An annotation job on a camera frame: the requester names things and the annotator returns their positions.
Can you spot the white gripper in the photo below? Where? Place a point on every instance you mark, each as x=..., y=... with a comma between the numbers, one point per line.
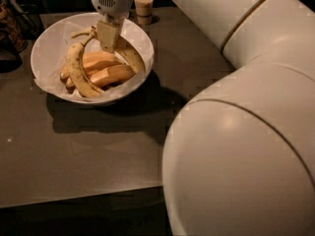
x=113, y=0

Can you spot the yellow banana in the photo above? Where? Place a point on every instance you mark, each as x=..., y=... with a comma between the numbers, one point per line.
x=76, y=69
x=127, y=51

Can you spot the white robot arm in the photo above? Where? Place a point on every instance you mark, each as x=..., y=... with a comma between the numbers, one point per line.
x=239, y=158

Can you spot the white bowl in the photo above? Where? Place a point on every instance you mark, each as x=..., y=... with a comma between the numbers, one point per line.
x=49, y=46

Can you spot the orange bananas underneath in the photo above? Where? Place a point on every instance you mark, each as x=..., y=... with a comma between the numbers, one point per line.
x=102, y=68

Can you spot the plastic cup with drink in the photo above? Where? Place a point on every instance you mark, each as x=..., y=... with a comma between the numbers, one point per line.
x=144, y=11

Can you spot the patterned brown container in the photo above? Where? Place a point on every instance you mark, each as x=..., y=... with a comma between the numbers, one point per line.
x=9, y=24

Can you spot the black wire basket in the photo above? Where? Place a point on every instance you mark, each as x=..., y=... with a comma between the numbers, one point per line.
x=28, y=18

